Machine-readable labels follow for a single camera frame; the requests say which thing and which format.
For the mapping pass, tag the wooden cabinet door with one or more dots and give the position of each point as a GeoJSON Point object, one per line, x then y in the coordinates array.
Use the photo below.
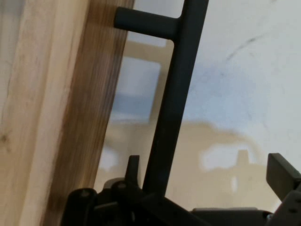
{"type": "Point", "coordinates": [51, 94]}

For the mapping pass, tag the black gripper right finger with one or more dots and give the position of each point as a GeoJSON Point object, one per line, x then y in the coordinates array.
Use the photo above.
{"type": "Point", "coordinates": [285, 176]}

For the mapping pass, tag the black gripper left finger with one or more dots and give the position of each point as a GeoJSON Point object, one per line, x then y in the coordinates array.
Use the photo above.
{"type": "Point", "coordinates": [131, 204]}

